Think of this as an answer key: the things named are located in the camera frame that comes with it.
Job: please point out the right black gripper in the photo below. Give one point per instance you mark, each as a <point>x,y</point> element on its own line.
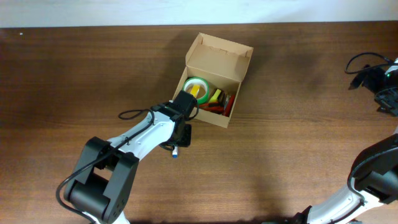
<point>390,105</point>

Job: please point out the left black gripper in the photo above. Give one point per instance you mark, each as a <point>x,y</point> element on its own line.
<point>186,140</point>

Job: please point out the small yellow tape roll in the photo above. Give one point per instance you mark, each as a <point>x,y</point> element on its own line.
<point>195,90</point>

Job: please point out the green tape roll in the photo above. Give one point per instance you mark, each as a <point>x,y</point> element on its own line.
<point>204,91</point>

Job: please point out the yellow highlighter pen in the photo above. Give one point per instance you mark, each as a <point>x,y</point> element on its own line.
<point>215,96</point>

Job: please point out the orange utility knife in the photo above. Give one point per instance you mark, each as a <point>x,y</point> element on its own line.
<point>212,107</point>

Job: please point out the blue white marker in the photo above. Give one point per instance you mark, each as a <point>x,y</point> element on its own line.
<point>175,152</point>

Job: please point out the red black stapler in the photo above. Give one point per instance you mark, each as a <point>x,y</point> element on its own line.
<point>228,105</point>

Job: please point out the brown cardboard box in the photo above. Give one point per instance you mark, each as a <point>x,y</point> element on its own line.
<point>223,64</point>

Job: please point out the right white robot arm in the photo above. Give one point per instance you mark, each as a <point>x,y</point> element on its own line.
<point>372,181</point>

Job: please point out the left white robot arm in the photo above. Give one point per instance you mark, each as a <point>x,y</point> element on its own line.
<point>101,183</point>

